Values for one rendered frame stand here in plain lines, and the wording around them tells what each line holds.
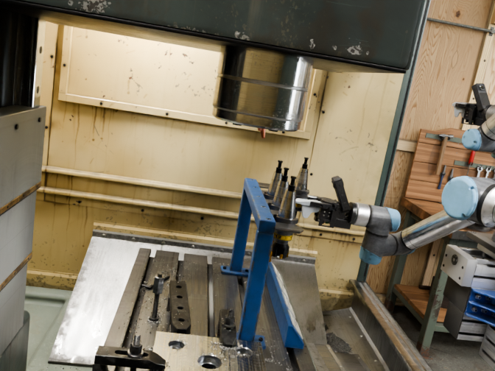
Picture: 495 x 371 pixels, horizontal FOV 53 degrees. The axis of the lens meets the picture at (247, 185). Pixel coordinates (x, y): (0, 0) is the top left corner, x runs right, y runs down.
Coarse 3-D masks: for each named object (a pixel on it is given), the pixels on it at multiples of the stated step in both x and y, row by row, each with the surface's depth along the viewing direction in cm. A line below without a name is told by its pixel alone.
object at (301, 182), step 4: (300, 172) 157; (304, 172) 156; (300, 176) 156; (304, 176) 156; (296, 180) 157; (300, 180) 156; (304, 180) 156; (296, 184) 157; (300, 184) 156; (304, 184) 156; (296, 188) 157; (300, 188) 156; (304, 188) 157
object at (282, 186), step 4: (280, 180) 132; (280, 184) 132; (284, 184) 132; (288, 184) 133; (276, 188) 134; (280, 188) 132; (284, 188) 132; (276, 192) 133; (280, 192) 132; (284, 192) 132; (276, 196) 133; (280, 196) 132; (276, 200) 133; (280, 200) 132; (276, 204) 132; (280, 204) 132
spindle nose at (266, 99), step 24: (240, 48) 78; (240, 72) 78; (264, 72) 77; (288, 72) 78; (216, 96) 83; (240, 96) 79; (264, 96) 78; (288, 96) 79; (240, 120) 80; (264, 120) 79; (288, 120) 81
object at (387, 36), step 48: (0, 0) 68; (48, 0) 68; (96, 0) 69; (144, 0) 69; (192, 0) 70; (240, 0) 70; (288, 0) 71; (336, 0) 71; (384, 0) 72; (288, 48) 73; (336, 48) 73; (384, 48) 73
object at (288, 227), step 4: (276, 224) 119; (280, 224) 119; (284, 224) 120; (288, 224) 121; (276, 228) 116; (280, 228) 116; (284, 228) 116; (288, 228) 117; (292, 228) 118; (296, 228) 118; (300, 228) 119; (288, 232) 116; (292, 232) 116; (296, 232) 116; (300, 232) 116
